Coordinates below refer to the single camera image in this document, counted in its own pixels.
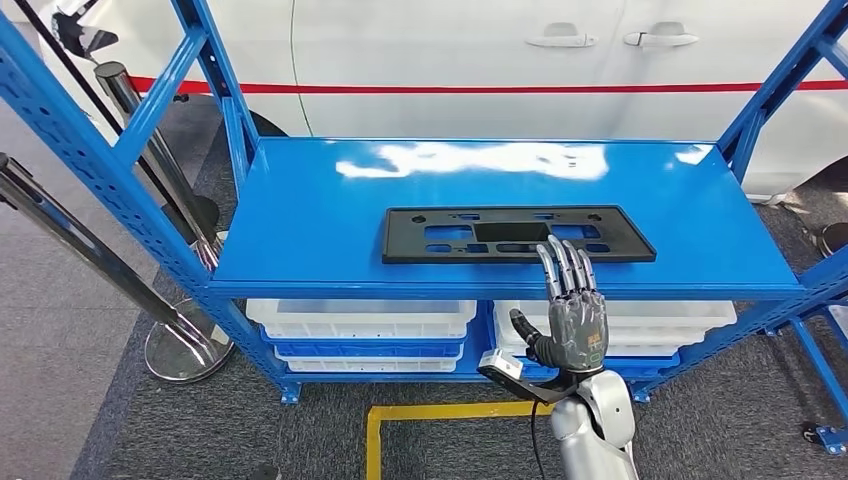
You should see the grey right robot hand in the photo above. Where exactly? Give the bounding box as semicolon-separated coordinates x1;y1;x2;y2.
508;234;609;374

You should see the black plastic plate bracket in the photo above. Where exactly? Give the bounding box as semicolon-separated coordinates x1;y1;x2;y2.
380;205;658;266

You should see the blue metal shelf rack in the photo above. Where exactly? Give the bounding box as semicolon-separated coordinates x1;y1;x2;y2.
0;0;848;405

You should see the blue wheeled rack cart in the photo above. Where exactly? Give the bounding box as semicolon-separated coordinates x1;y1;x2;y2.
761;291;848;458

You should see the white car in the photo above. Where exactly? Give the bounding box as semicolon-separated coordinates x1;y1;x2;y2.
36;0;848;200

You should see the thin black pole stand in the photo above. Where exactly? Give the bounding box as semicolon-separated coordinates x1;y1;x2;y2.
13;0;221;246

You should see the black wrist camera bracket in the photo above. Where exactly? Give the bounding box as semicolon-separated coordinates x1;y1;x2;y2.
476;367;584;405

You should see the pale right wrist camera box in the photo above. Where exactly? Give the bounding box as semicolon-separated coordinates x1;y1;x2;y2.
478;349;525;380

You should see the black camera cable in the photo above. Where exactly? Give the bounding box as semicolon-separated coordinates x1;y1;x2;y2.
528;399;549;480

